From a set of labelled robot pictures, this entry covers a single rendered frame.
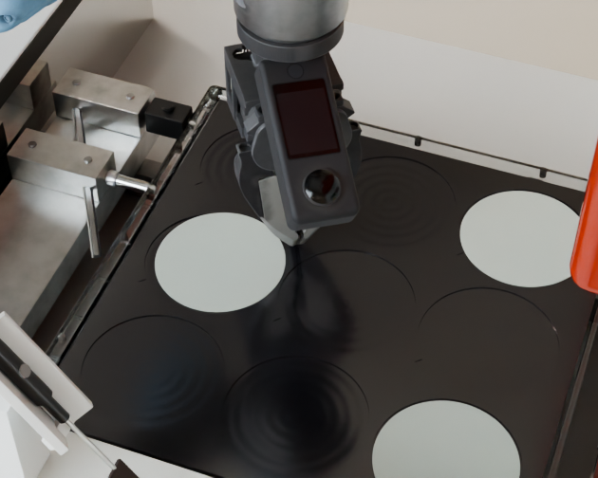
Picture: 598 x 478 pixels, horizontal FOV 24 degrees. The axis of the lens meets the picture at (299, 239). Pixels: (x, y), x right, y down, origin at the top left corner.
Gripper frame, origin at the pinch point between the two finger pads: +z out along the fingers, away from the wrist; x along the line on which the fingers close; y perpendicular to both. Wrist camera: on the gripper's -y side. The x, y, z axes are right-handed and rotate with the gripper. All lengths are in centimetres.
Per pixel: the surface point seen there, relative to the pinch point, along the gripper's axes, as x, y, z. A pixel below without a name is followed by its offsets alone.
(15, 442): 22.7, -19.6, -10.3
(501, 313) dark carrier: -12.7, -9.8, 1.7
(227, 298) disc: 6.4, -3.0, 1.5
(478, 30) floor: -70, 120, 92
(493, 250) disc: -14.3, -3.9, 1.6
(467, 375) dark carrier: -8.3, -14.3, 1.7
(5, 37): 18.1, 24.0, -4.4
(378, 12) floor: -53, 131, 92
